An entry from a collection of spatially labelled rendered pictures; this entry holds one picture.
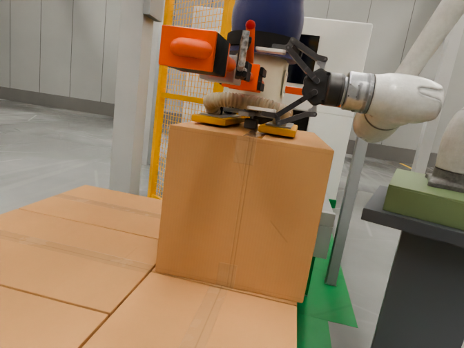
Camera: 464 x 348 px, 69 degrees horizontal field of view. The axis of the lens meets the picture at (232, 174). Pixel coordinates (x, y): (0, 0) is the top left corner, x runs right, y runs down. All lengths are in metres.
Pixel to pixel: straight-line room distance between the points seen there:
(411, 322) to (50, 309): 1.12
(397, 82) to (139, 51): 1.84
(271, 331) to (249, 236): 0.22
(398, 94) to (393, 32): 10.10
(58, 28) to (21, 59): 1.71
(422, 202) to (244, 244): 0.58
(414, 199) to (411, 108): 0.42
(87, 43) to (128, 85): 9.91
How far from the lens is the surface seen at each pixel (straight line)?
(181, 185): 0.86
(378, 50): 10.73
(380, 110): 0.82
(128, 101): 2.41
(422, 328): 1.42
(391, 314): 1.41
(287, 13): 1.02
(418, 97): 0.82
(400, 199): 1.18
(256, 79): 0.79
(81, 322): 0.80
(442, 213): 1.18
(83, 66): 12.29
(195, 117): 0.95
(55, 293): 0.90
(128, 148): 2.43
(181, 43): 0.45
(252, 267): 0.90
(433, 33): 1.03
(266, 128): 0.91
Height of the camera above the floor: 1.02
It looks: 12 degrees down
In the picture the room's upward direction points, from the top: 8 degrees clockwise
